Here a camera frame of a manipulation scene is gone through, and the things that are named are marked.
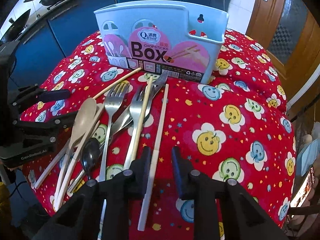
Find long bamboo chopstick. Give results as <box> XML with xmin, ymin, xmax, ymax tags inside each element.
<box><xmin>93</xmin><ymin>67</ymin><xmax>142</xmax><ymax>100</ymax></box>

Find white chopstick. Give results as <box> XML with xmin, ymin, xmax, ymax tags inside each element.
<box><xmin>34</xmin><ymin>139</ymin><xmax>70</xmax><ymax>189</ymax></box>
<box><xmin>137</xmin><ymin>84</ymin><xmax>169</xmax><ymax>231</ymax></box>

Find blue kitchen base cabinets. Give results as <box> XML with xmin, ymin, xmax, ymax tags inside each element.
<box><xmin>8</xmin><ymin>0</ymin><xmax>231</xmax><ymax>90</ymax></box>

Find cream chopstick left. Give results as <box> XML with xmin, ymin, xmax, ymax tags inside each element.
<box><xmin>54</xmin><ymin>100</ymin><xmax>103</xmax><ymax>211</ymax></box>

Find dark steel spoon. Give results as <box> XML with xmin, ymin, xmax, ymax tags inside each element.
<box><xmin>67</xmin><ymin>138</ymin><xmax>100</xmax><ymax>193</ymax></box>

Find steel fork left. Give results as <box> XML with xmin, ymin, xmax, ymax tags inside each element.
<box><xmin>98</xmin><ymin>83</ymin><xmax>129</xmax><ymax>182</ymax></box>

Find steel fork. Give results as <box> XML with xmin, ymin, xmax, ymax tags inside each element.
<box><xmin>123</xmin><ymin>86</ymin><xmax>145</xmax><ymax>170</ymax></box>
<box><xmin>98</xmin><ymin>83</ymin><xmax>129</xmax><ymax>182</ymax></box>

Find black wok far left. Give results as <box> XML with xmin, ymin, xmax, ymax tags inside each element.
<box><xmin>1</xmin><ymin>9</ymin><xmax>31</xmax><ymax>45</ymax></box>

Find steel fork middle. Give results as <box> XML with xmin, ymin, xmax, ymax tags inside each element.
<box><xmin>123</xmin><ymin>86</ymin><xmax>145</xmax><ymax>170</ymax></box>

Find bamboo chopstick centre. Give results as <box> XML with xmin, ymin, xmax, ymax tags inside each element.
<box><xmin>130</xmin><ymin>77</ymin><xmax>153</xmax><ymax>163</ymax></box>

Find red smiley flower cloth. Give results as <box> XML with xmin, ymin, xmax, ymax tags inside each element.
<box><xmin>22</xmin><ymin>30</ymin><xmax>296</xmax><ymax>239</ymax></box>

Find steel fork underneath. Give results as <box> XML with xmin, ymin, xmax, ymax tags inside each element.
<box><xmin>110</xmin><ymin>73</ymin><xmax>168</xmax><ymax>137</ymax></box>

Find light blue chopsticks box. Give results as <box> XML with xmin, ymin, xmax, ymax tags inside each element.
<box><xmin>94</xmin><ymin>0</ymin><xmax>229</xmax><ymax>84</ymax></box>

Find wooden door with glass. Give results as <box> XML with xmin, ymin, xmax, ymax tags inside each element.
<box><xmin>245</xmin><ymin>0</ymin><xmax>320</xmax><ymax>120</ymax></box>

